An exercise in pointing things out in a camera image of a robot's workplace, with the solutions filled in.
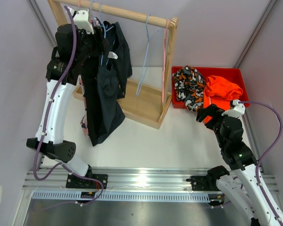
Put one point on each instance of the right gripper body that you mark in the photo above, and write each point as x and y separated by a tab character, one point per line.
219	112

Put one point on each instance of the black shorts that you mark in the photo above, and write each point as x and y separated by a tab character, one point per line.
122	63

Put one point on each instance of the blue hanger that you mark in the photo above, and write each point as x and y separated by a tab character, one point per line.
101	19
146	59
92	14

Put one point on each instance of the orange camouflage shorts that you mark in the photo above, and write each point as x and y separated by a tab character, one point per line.
189	86

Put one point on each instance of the pink shark print shorts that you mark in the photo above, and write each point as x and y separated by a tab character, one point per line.
84	117

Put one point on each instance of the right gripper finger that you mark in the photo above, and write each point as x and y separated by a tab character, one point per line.
206	114
211	121

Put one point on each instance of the red plastic bin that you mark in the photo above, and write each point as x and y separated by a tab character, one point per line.
231	74

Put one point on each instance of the wooden clothes rack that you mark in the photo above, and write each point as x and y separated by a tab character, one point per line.
143	103

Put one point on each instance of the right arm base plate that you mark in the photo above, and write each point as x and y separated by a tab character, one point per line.
202	183

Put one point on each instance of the aluminium mounting rail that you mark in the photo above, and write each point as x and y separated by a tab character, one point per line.
124	184

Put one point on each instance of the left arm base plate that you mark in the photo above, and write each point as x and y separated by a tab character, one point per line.
78	183

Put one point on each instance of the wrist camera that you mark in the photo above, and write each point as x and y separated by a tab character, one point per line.
81	19
237	109

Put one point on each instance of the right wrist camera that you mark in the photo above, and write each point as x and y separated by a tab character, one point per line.
237	109

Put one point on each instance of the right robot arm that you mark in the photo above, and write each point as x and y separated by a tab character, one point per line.
246	189

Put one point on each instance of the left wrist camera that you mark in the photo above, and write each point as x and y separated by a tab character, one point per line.
81	19

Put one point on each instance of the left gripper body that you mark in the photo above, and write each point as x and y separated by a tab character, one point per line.
92	44

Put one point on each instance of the dark navy shorts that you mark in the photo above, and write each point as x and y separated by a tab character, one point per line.
101	87

